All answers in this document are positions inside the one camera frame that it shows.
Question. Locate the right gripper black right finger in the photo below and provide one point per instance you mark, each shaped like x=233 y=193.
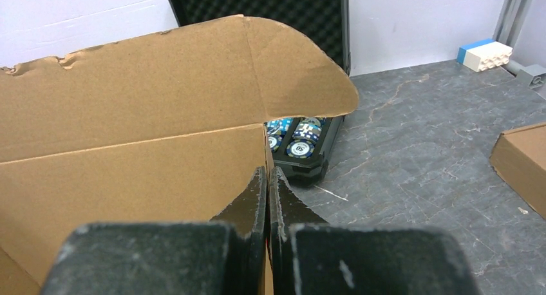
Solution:
x=310 y=256

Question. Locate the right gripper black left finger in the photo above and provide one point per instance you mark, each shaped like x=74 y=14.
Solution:
x=225 y=255

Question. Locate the cardboard box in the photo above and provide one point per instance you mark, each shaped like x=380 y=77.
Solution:
x=163 y=127
x=518 y=158

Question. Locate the folded closed cardboard box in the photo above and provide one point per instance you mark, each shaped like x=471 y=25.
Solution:
x=518 y=158

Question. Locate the black poker chip case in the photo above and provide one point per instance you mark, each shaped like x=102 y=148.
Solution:
x=326 y=23

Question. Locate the blue white toy block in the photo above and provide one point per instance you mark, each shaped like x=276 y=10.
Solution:
x=484 y=55

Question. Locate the grey small block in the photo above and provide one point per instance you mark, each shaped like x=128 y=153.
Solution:
x=532 y=76

